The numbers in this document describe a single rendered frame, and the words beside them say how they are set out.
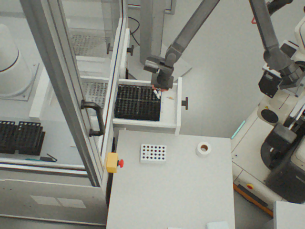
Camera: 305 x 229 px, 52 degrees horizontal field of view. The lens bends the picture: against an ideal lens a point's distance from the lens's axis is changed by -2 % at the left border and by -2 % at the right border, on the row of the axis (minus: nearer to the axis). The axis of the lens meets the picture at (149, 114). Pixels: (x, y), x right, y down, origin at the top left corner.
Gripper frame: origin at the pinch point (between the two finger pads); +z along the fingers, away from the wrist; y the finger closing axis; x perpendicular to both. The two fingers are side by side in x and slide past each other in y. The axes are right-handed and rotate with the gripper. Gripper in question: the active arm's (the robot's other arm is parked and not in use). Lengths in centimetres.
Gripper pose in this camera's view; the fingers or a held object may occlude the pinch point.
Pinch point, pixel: (158, 88)
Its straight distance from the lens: 155.4
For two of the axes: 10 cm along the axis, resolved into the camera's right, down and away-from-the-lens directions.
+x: -1.4, 9.0, -4.2
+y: -9.7, -2.0, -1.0
